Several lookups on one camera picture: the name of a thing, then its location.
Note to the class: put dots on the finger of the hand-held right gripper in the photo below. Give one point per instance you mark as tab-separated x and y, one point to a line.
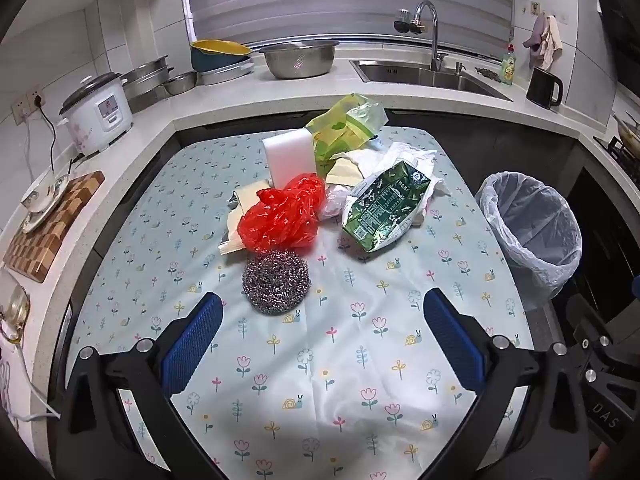
597	340

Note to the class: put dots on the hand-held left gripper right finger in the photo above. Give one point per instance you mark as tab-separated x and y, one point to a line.
452	340

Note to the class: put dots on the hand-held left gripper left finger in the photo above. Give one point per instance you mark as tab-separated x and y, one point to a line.
192	345

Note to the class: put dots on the steel wool scrubber ball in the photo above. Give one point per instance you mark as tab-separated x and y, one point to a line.
275	280

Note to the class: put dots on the trash bin with white liner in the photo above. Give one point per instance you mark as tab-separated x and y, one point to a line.
530	220

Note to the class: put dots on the dark green snack bag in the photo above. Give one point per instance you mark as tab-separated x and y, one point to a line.
385	205

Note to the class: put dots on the cream paper packet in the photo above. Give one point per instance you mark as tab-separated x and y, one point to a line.
245	200
345	172

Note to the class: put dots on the red plastic bag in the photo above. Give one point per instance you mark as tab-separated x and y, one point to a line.
280	215

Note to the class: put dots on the clear plastic bag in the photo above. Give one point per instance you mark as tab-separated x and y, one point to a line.
332	202

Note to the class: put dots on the white paper towel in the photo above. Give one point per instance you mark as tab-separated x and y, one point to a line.
402	152

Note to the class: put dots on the white sponge block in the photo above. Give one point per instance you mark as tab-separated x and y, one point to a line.
287	155

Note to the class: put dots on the light green plastic bag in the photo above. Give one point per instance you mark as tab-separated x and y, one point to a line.
340	125

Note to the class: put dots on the black built-in oven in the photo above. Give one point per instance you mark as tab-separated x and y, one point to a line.
605	240

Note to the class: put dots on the floral light blue tablecloth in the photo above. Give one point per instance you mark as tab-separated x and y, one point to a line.
325	360

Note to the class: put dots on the glass jar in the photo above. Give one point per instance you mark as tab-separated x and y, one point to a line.
14	310

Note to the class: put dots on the gas stove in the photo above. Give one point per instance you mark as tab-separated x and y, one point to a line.
627	157

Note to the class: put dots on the checkered wooden cutting board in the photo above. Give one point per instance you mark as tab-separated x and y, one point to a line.
75	200

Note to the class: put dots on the wok with lid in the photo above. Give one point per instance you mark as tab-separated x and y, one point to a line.
630	132

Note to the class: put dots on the dark kitchen base cabinet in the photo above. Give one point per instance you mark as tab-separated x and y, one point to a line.
500	132

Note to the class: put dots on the white teacup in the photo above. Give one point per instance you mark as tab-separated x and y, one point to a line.
42	192

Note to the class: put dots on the white rice cooker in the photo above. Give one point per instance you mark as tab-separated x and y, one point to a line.
95	115

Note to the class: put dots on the black electric kettle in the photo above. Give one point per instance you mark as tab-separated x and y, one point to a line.
542	87

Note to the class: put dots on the small steel bowl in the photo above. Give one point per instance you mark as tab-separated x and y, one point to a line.
180	82

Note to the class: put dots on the stainless steel sink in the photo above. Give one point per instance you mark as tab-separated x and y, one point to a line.
425	76

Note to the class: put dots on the dark scouring pad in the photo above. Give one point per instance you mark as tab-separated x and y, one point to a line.
489	75

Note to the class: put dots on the sink soap pump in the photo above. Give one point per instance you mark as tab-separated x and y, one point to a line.
458	68

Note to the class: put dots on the white tray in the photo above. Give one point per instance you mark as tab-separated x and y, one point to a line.
227	75

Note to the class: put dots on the stacked steel pots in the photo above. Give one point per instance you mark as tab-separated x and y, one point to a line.
147	76

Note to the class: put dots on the green dish soap bottle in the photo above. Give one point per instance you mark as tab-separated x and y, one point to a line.
508	67

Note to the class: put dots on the yellow bowl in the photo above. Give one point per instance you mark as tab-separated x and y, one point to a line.
220	47

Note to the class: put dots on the cream hanging cloth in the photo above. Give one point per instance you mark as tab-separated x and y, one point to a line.
552	42

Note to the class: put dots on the steel colander bowl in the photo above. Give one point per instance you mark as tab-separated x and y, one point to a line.
297	60

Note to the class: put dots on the chrome faucet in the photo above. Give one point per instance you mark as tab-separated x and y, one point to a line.
434	35

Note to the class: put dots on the black range hood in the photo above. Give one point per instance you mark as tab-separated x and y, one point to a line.
622	35

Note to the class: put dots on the purple hanging cloth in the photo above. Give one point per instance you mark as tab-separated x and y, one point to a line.
536	35

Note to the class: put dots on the faucet water filter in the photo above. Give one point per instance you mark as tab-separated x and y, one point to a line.
402	22

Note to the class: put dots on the grey striped window blind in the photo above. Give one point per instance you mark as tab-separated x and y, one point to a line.
325	0

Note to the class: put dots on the wall power socket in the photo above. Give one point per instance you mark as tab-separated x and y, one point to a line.
22	107

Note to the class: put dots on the small wall hook sticker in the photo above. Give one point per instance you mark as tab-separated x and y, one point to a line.
535	7

